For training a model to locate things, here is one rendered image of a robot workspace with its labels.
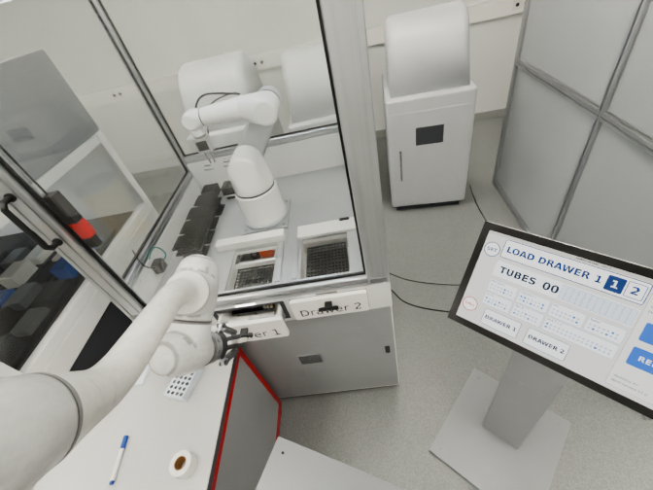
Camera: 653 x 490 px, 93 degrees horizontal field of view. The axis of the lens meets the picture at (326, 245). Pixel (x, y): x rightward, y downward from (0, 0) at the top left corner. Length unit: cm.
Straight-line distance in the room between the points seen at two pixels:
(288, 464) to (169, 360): 46
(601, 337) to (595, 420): 115
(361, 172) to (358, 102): 18
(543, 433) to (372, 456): 81
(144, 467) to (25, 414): 101
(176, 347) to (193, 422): 56
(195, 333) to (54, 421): 47
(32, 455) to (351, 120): 72
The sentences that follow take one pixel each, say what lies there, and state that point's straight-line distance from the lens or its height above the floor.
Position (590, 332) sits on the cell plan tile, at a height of 106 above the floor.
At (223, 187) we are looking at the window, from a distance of 91.
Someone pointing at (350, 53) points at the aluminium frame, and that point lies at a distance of 75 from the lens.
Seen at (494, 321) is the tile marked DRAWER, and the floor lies 100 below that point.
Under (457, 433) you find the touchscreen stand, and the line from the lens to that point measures 188.
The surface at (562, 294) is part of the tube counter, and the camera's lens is 98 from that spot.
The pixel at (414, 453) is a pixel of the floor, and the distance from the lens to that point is 188.
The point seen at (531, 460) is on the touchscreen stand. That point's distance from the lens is 192.
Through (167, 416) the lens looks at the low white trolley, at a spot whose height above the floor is 76.
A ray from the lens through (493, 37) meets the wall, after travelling 428.
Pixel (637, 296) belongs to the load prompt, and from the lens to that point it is 99.
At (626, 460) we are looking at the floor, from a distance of 210.
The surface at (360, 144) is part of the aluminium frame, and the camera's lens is 81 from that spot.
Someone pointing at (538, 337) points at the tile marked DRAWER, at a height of 101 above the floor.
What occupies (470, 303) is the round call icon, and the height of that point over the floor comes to 102.
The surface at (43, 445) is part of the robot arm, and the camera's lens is 40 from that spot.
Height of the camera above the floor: 183
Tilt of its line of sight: 42 degrees down
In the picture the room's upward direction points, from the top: 15 degrees counter-clockwise
